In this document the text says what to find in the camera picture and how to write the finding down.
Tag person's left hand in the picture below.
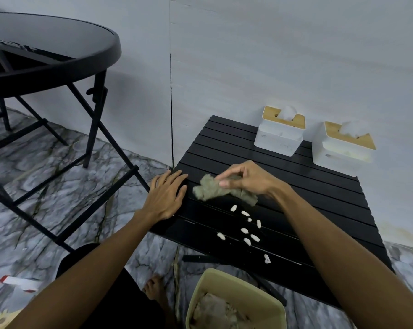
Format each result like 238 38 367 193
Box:
134 169 189 223

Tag person's right hand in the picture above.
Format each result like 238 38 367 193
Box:
215 160 291 201

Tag white tissue box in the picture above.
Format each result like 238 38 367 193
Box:
311 121 377 178
254 106 306 157

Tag grey-green cleaning rag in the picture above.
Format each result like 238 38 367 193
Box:
192 174 258 207

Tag person's right forearm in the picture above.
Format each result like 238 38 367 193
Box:
271 185 413 329

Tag person's left forearm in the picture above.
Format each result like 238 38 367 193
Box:
4 210 164 329

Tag white tissue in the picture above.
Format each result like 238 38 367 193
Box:
276 106 298 121
340 121 366 138

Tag person's bare foot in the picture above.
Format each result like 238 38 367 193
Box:
143 274 174 319

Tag person's black shorts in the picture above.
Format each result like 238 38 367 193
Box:
55 243 166 329

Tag black slatted table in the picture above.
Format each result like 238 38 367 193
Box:
150 115 395 309

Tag scattered white paper scraps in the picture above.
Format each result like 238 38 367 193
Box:
216 204 272 265

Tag beige plastic bin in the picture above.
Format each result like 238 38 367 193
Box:
185 268 288 329

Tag grey rag in bin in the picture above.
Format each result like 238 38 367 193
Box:
189 292 255 329

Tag round black glass-top table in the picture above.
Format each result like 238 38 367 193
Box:
0 11 151 254

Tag red and white paper strip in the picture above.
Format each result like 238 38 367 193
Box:
0 275 42 293

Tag yellow spotted packet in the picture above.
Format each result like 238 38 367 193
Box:
0 310 22 329

